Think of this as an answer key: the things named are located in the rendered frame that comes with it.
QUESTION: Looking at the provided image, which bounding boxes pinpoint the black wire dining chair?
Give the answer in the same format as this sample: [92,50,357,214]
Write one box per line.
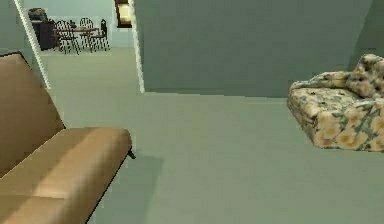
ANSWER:
[90,18,111,53]
[79,17,96,51]
[54,19,81,56]

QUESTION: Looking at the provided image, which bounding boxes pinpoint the black cabinet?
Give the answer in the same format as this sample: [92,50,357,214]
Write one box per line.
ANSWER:
[33,19,59,52]

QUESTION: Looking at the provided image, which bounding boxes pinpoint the tan sofa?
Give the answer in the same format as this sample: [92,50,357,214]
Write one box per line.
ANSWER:
[0,51,137,224]

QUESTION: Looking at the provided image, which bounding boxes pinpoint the dark framed wall picture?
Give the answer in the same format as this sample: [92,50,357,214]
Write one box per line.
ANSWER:
[114,0,133,29]

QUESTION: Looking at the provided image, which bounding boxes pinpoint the round brown dining table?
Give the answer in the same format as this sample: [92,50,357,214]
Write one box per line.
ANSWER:
[53,27,101,54]

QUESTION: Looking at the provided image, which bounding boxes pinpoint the floral patterned sofa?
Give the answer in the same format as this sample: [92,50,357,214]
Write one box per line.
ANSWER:
[286,53,384,153]

